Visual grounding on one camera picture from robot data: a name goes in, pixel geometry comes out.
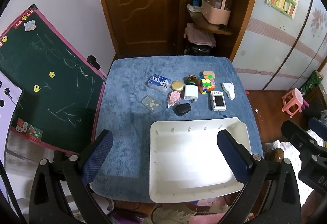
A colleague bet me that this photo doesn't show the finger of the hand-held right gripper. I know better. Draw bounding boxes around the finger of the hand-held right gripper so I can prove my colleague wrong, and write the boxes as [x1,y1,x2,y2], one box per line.
[308,117,327,141]
[281,120,327,160]

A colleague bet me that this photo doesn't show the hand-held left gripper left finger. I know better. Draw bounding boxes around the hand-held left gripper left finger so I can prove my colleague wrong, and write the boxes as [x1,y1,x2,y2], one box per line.
[29,129,114,224]

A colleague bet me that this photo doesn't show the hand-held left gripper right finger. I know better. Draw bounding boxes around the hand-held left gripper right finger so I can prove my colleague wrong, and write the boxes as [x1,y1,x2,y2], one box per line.
[217,129,302,224]

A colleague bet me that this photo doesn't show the white plastic tray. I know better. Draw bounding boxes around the white plastic tray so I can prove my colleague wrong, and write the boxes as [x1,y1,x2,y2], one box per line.
[149,117,253,203]

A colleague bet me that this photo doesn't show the brown wooden object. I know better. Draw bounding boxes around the brown wooden object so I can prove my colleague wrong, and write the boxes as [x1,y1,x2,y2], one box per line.
[264,149,285,162]

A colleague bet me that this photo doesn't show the pink plastic stool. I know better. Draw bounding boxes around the pink plastic stool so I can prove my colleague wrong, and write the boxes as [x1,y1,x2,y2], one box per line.
[282,88,304,114]

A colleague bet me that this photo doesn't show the green bag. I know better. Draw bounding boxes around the green bag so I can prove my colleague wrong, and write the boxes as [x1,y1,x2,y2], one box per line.
[301,70,324,97]

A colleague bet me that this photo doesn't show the blue plush blanket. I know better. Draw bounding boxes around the blue plush blanket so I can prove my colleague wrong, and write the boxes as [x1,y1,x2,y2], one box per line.
[91,55,263,204]

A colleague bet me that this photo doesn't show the white cat-shaped gadget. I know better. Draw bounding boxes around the white cat-shaped gadget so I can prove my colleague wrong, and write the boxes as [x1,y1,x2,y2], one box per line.
[221,81,237,100]

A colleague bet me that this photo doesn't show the black oval case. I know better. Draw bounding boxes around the black oval case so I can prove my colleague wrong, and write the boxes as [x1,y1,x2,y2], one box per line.
[174,103,192,115]

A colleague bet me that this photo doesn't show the watermelon picture cards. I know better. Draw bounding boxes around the watermelon picture cards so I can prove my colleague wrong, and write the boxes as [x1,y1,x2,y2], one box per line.
[16,118,43,141]

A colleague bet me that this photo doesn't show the clear plastic box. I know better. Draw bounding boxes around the clear plastic box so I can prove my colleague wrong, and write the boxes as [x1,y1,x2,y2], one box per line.
[142,95,162,112]

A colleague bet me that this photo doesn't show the colourful puzzle cube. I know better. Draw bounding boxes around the colourful puzzle cube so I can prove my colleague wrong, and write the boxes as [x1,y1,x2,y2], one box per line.
[197,75,215,95]

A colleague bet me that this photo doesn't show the white charger block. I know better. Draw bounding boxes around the white charger block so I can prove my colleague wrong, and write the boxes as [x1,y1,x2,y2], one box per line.
[184,84,198,102]

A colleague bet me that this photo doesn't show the pink-framed green chalkboard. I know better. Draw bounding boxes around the pink-framed green chalkboard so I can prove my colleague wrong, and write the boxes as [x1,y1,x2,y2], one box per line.
[0,4,108,154]

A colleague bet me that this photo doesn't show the pink round gadget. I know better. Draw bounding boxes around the pink round gadget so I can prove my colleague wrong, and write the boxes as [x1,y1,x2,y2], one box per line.
[167,91,181,108]

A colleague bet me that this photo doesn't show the white fringed cloth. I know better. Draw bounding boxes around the white fringed cloth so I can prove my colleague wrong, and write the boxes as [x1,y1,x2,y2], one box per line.
[143,207,196,224]

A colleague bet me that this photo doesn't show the round gold-lid tin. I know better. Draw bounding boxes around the round gold-lid tin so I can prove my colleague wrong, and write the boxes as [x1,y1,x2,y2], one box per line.
[171,80,185,92]

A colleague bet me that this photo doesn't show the floral wardrobe doors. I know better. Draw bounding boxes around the floral wardrobe doors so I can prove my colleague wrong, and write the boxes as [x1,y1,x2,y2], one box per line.
[230,0,327,92]

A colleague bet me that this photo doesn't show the blue medicine box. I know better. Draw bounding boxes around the blue medicine box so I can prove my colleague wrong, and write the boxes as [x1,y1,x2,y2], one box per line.
[148,74,171,94]

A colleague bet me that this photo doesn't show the white dotted board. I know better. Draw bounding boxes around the white dotted board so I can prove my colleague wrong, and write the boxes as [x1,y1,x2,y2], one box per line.
[0,72,25,189]

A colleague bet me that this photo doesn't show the black bag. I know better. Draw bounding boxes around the black bag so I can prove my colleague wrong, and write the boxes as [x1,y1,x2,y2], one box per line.
[185,41,212,56]

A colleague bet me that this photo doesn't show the folded pink cloth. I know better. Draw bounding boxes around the folded pink cloth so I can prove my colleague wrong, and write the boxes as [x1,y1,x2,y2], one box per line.
[184,23,216,48]

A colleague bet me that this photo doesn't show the brown wooden shelf cabinet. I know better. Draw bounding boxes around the brown wooden shelf cabinet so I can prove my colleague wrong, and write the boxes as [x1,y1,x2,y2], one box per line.
[179,0,263,61]

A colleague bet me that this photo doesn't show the brown wooden door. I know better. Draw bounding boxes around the brown wooden door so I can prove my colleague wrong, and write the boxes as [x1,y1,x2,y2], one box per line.
[93,0,188,57]

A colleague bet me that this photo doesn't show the white compact camera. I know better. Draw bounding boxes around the white compact camera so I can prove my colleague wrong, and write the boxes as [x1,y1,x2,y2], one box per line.
[210,91,227,118]

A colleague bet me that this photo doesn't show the pink woven strap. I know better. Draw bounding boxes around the pink woven strap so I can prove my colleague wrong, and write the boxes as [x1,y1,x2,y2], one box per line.
[189,212,232,224]

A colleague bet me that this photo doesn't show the pink basket with handle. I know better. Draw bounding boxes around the pink basket with handle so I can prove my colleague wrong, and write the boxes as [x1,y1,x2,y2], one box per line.
[202,0,232,25]

